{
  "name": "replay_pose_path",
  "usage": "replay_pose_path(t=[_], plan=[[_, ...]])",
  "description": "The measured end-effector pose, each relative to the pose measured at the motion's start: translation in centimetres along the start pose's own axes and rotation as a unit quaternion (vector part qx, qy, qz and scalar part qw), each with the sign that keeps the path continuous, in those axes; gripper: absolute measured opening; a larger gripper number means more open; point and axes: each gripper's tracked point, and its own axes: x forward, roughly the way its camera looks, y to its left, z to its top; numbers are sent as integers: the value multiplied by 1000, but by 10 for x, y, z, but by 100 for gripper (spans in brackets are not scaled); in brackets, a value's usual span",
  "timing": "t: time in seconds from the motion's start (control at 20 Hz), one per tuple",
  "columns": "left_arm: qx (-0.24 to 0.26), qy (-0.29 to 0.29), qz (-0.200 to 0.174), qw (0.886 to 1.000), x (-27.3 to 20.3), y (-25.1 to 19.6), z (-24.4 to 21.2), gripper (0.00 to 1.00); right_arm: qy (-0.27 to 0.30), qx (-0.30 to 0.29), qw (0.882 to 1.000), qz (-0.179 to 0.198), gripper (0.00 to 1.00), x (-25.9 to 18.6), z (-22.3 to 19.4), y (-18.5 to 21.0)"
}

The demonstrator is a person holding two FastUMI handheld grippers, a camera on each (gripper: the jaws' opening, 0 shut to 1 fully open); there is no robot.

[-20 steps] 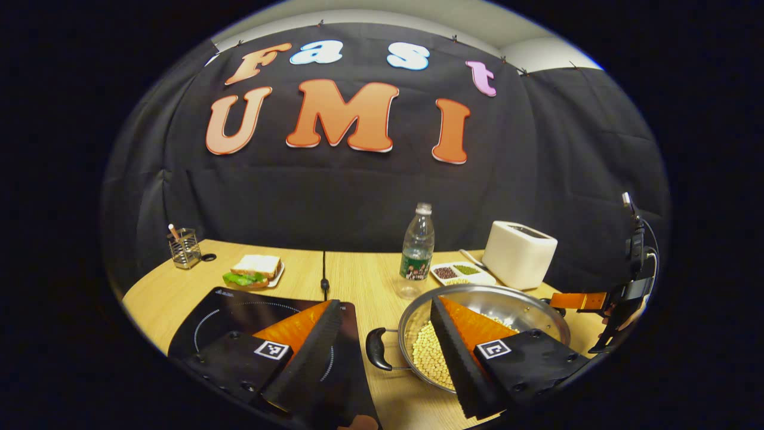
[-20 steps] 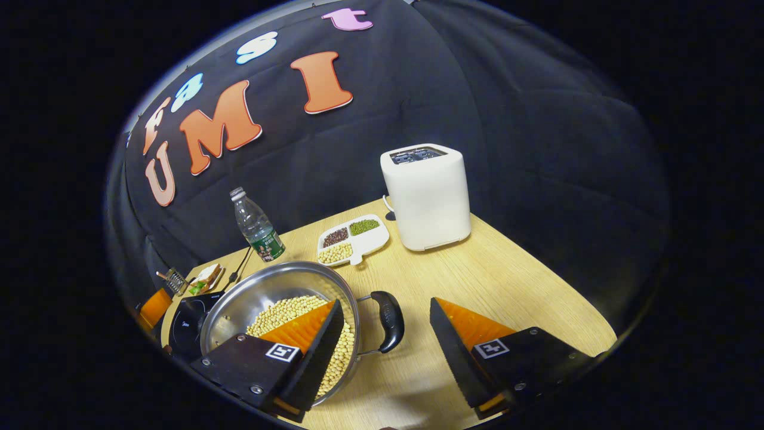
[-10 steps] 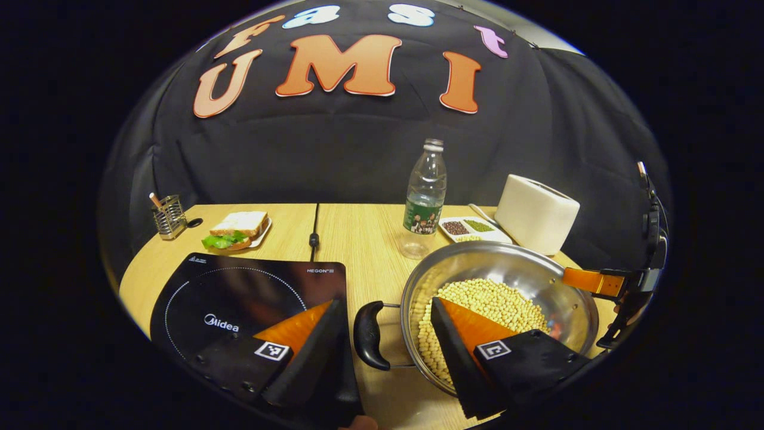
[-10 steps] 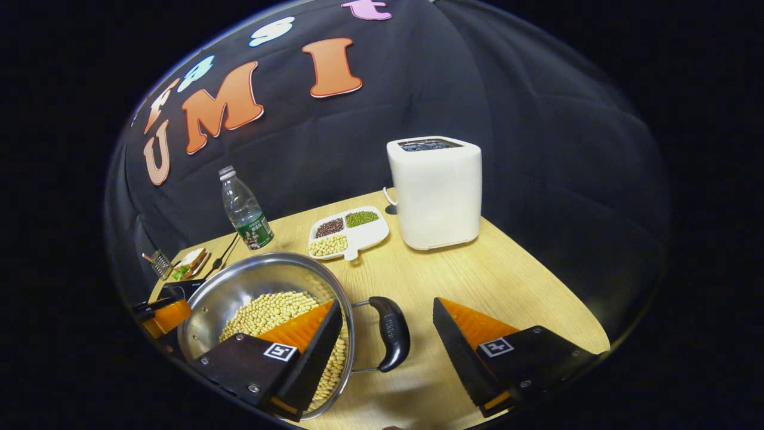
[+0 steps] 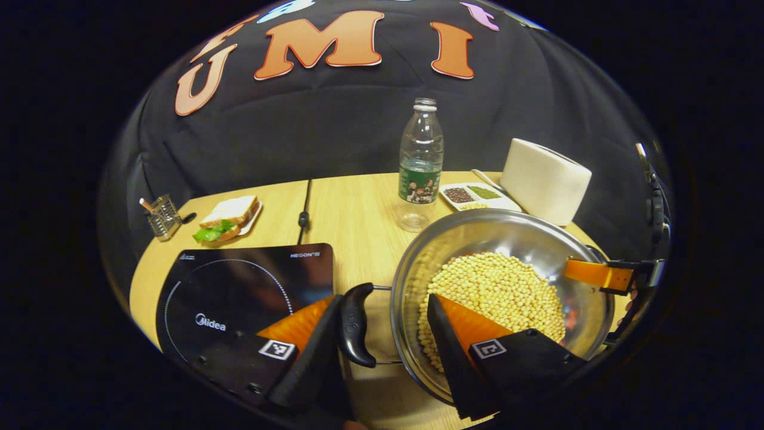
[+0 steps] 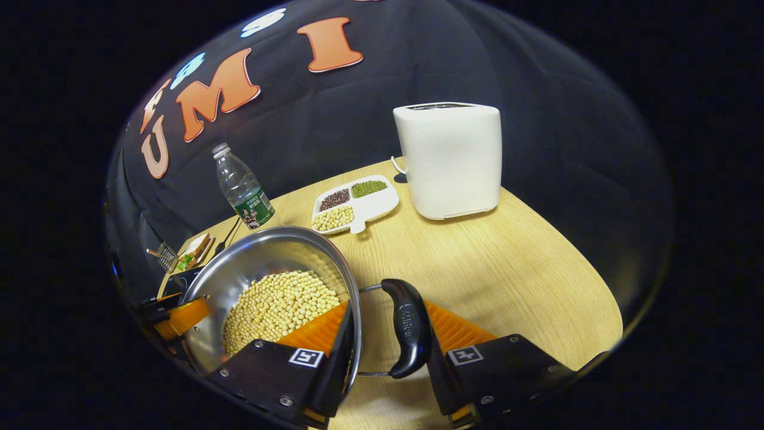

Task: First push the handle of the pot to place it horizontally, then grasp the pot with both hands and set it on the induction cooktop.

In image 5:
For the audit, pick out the sandwich on white plate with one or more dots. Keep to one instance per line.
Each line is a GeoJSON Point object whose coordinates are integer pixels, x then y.
{"type": "Point", "coordinates": [230, 215]}

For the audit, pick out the clear plastic water bottle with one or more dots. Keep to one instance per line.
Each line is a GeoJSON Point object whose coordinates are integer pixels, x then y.
{"type": "Point", "coordinates": [421, 161]}

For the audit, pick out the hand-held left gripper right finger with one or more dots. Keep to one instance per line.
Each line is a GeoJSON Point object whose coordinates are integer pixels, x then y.
{"type": "Point", "coordinates": [450, 358]}

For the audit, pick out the black backdrop cloth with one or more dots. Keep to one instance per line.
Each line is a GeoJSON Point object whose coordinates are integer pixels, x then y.
{"type": "Point", "coordinates": [334, 131]}

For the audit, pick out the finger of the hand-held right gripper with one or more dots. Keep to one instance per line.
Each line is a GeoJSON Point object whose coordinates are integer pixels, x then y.
{"type": "Point", "coordinates": [597, 273]}
{"type": "Point", "coordinates": [632, 316]}

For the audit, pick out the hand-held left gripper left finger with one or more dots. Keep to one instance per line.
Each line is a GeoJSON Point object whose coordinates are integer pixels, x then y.
{"type": "Point", "coordinates": [310, 358]}

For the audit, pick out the pile of yellow soybeans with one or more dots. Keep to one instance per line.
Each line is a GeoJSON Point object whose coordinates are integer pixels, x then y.
{"type": "Point", "coordinates": [501, 286]}

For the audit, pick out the white toaster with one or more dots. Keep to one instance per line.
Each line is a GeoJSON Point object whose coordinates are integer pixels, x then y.
{"type": "Point", "coordinates": [543, 179]}

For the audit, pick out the black induction cooktop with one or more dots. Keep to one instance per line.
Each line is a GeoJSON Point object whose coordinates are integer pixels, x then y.
{"type": "Point", "coordinates": [239, 280]}

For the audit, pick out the white divided dish of beans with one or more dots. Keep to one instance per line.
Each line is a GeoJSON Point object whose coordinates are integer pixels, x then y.
{"type": "Point", "coordinates": [471, 196]}

